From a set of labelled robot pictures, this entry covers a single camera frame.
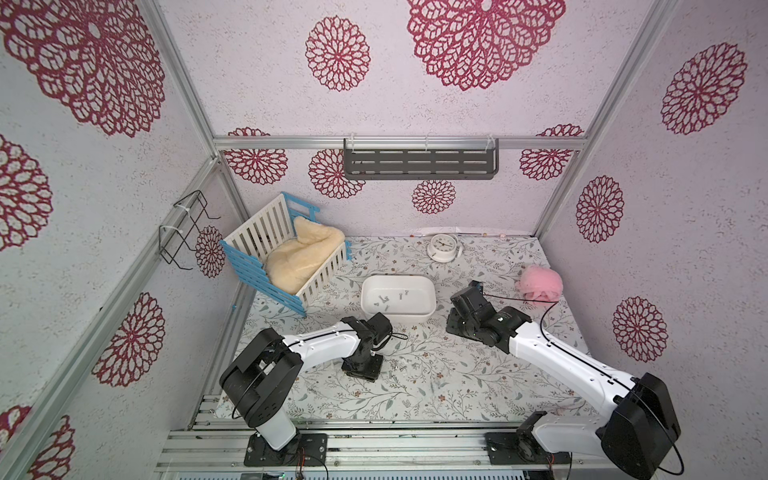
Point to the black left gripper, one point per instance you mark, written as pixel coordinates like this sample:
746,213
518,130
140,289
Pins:
371,375

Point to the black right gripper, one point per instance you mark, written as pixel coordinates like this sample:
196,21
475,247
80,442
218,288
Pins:
465,313

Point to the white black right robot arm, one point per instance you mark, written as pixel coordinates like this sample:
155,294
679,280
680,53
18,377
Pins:
635,425

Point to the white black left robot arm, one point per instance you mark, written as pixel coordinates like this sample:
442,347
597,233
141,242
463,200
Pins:
259,380

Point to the white storage box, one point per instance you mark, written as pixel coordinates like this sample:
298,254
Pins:
407,299

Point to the white alarm clock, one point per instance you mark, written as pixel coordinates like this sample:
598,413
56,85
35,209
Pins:
444,248

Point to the pink plush toy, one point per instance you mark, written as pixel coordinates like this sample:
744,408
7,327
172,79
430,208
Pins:
538,284

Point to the cream plush cloth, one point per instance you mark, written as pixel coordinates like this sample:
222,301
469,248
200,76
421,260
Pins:
294,262

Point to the blue white slatted crate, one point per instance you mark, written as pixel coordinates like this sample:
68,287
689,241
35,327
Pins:
248,247

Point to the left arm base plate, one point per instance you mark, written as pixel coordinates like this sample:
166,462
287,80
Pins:
306,449

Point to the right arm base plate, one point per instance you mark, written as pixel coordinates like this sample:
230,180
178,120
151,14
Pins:
520,446

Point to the grey wall shelf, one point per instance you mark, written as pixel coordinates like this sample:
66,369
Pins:
420,164

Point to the aluminium front rail frame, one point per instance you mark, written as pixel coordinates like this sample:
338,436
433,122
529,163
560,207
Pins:
214,448

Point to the black wire wall rack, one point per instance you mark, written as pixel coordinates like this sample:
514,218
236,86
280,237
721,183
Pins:
173,238

